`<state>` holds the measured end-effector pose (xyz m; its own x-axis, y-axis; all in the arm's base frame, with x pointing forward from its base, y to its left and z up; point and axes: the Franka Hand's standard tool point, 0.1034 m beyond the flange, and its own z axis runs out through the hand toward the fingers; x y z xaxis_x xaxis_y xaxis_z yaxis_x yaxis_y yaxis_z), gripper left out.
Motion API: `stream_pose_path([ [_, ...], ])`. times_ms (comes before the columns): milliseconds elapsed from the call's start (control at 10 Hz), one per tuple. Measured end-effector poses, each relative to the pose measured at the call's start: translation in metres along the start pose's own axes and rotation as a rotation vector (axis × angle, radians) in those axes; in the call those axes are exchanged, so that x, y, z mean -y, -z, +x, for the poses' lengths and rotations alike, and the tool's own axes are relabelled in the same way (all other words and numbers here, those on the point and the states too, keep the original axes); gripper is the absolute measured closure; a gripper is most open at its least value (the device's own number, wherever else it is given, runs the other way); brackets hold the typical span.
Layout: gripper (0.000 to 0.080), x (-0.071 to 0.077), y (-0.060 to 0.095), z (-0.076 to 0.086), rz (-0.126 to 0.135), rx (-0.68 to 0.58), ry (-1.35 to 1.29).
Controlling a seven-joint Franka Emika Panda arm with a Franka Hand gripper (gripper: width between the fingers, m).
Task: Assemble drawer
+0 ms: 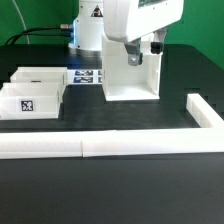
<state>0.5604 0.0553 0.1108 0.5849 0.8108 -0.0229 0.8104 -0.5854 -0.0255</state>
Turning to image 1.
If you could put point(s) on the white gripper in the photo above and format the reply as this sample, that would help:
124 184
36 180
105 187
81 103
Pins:
127 20

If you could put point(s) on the white drawer cabinet box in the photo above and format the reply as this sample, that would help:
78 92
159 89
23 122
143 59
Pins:
123 82

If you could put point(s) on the white front drawer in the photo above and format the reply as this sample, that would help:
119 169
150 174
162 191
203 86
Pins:
19 101

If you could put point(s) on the white drawer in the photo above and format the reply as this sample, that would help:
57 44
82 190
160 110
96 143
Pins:
19 101
41 75

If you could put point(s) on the white rear drawer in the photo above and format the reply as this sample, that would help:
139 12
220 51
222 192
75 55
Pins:
41 75

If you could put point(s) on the white marker sheet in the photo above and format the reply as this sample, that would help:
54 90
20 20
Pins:
84 77

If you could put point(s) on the white L-shaped fence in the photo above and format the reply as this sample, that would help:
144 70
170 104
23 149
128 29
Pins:
207 137

